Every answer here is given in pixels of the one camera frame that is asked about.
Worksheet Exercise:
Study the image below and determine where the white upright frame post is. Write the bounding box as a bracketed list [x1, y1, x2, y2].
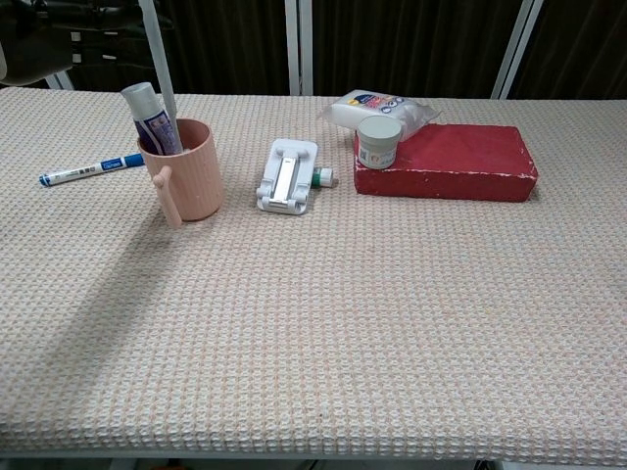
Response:
[299, 0, 314, 97]
[285, 0, 301, 97]

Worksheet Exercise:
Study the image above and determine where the dark brown curtain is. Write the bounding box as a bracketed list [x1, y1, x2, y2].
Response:
[0, 0, 627, 101]

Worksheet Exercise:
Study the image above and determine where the small green and white tube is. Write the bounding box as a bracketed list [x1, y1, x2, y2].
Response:
[311, 165, 338, 190]

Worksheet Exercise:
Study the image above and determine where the clear packet of white pads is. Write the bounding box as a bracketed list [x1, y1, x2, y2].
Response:
[316, 89, 442, 143]

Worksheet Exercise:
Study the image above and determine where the white folding phone stand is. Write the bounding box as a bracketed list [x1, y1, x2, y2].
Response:
[255, 137, 319, 215]

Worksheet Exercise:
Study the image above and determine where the red brick block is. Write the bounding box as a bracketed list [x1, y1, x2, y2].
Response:
[353, 122, 539, 203]

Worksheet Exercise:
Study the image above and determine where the purple toothpaste tube white cap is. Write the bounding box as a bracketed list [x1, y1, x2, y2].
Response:
[120, 81, 178, 156]

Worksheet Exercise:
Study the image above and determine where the beige waffle table cloth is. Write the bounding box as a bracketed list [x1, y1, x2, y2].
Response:
[0, 86, 627, 462]

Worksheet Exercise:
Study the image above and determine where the grey toothbrush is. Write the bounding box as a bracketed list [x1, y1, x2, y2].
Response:
[138, 0, 185, 153]

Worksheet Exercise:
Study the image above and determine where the pink ribbed plastic cup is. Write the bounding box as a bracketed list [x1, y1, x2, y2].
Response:
[136, 117, 225, 227]

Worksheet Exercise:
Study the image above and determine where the white slanted frame post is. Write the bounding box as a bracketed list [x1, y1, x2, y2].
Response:
[491, 0, 545, 99]
[44, 70, 74, 91]

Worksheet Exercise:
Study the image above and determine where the blue and white marker pen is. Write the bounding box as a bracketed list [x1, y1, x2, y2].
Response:
[38, 152, 147, 188]

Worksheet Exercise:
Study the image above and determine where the small white cream jar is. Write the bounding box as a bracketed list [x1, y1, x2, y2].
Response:
[356, 116, 404, 171]

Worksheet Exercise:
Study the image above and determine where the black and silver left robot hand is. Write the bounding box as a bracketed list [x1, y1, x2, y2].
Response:
[0, 0, 173, 87]

